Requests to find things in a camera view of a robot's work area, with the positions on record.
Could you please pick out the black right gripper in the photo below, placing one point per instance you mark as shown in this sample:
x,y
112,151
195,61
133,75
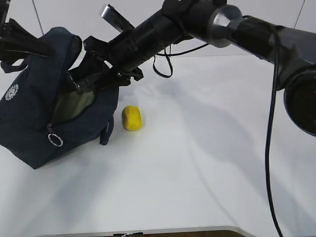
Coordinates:
x,y
109,64

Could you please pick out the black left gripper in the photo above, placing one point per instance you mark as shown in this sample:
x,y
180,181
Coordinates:
x,y
17,42

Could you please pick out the glass container green lid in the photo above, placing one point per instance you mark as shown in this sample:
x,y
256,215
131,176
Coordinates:
x,y
71,104

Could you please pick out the navy blue lunch bag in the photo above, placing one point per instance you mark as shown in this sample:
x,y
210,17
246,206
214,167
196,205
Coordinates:
x,y
27,106

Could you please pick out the yellow lemon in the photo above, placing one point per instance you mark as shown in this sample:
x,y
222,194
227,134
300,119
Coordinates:
x,y
131,118

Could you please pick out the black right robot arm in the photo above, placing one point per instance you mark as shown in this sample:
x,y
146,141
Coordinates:
x,y
215,22

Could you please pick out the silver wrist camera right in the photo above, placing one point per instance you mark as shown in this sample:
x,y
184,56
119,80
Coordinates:
x,y
115,19

